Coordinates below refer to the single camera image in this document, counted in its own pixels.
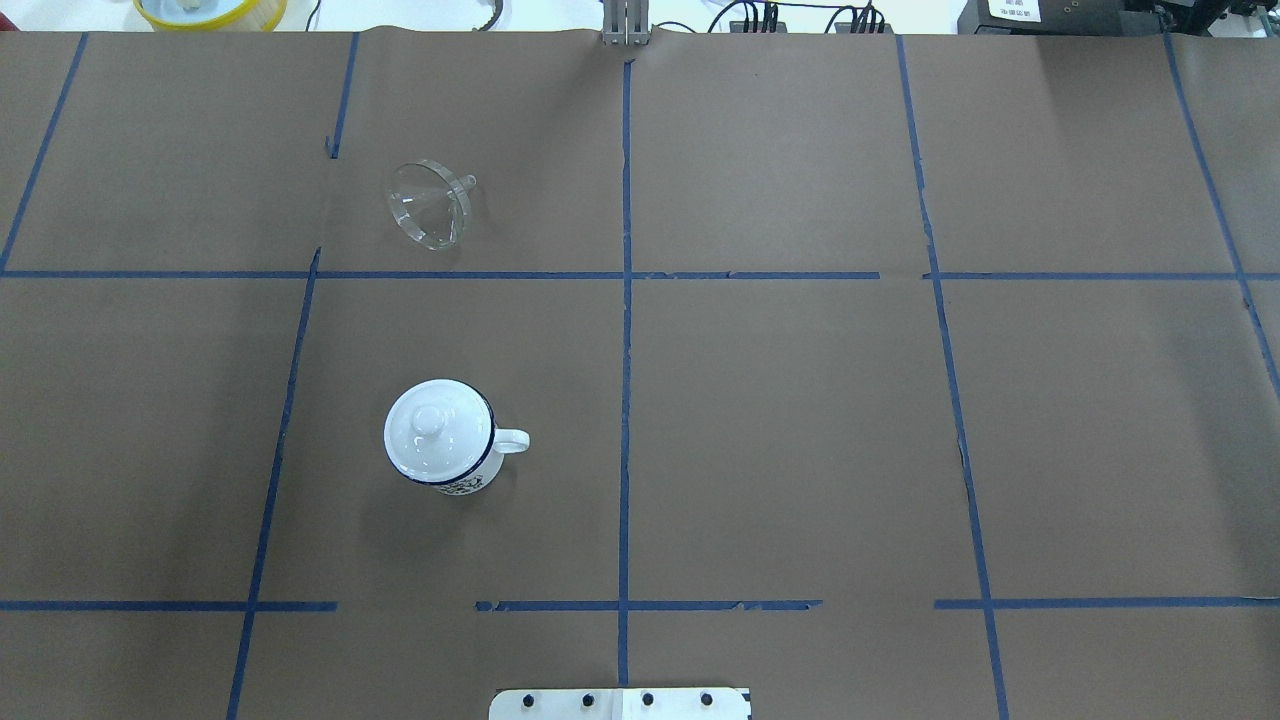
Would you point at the white round lid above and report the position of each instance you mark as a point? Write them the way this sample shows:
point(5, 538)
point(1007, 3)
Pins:
point(439, 432)

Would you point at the white enamel mug blue rim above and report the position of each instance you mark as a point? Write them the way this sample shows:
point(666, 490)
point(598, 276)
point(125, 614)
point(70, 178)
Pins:
point(506, 442)

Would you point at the black computer box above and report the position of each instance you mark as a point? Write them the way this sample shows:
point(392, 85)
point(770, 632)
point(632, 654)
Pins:
point(1119, 18)

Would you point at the yellow rimmed bowl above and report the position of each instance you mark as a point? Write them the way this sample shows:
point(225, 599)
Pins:
point(212, 16)

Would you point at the aluminium frame post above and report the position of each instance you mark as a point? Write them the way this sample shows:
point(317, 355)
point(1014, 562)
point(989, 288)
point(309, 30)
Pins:
point(626, 23)

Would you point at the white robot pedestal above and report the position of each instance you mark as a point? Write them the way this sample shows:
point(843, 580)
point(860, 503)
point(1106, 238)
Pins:
point(622, 703)

